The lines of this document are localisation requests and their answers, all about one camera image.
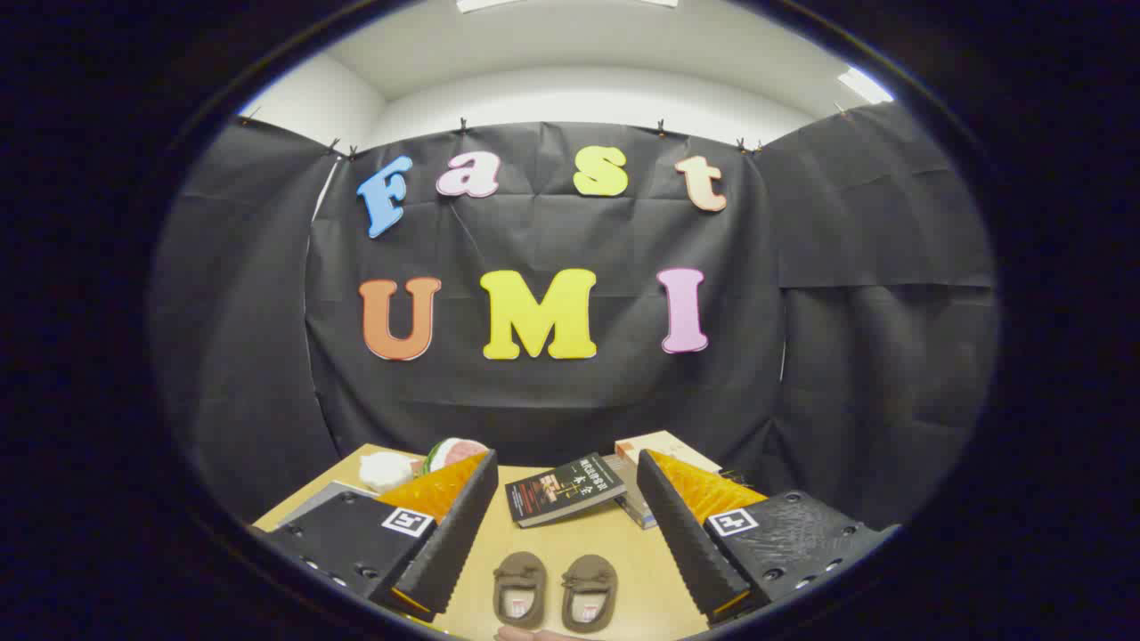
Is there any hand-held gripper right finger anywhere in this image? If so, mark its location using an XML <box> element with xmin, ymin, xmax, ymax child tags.
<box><xmin>636</xmin><ymin>448</ymin><xmax>900</xmax><ymax>624</ymax></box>

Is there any watermelon slice plush toy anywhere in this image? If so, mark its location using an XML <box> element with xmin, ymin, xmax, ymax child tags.
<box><xmin>423</xmin><ymin>436</ymin><xmax>490</xmax><ymax>474</ymax></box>

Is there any white plush toy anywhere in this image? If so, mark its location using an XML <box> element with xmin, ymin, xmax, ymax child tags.
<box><xmin>358</xmin><ymin>451</ymin><xmax>420</xmax><ymax>494</ymax></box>

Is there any cream cover book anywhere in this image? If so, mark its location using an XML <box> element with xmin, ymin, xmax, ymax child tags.
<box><xmin>615</xmin><ymin>431</ymin><xmax>723</xmax><ymax>475</ymax></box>

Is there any grey fabric storage box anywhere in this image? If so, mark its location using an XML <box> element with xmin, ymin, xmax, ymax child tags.
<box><xmin>278</xmin><ymin>481</ymin><xmax>379</xmax><ymax>528</ymax></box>

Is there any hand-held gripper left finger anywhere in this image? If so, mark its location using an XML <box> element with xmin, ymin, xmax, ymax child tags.
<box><xmin>258</xmin><ymin>450</ymin><xmax>500</xmax><ymax>622</ymax></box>

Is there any black cover book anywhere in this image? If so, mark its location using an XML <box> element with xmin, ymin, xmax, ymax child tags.
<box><xmin>505</xmin><ymin>452</ymin><xmax>627</xmax><ymax>529</ymax></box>

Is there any blue cover book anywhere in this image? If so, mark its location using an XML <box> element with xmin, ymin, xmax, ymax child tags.
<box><xmin>601</xmin><ymin>454</ymin><xmax>660</xmax><ymax>531</ymax></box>

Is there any brown fuzzy slipper shoe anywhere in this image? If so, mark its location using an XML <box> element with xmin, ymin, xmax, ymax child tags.
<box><xmin>561</xmin><ymin>554</ymin><xmax>619</xmax><ymax>634</ymax></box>
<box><xmin>493</xmin><ymin>551</ymin><xmax>549</xmax><ymax>629</ymax></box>

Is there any ceiling light panel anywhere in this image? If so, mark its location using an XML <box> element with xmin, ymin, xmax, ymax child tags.
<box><xmin>456</xmin><ymin>0</ymin><xmax>680</xmax><ymax>13</ymax></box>
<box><xmin>837</xmin><ymin>67</ymin><xmax>895</xmax><ymax>106</ymax></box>

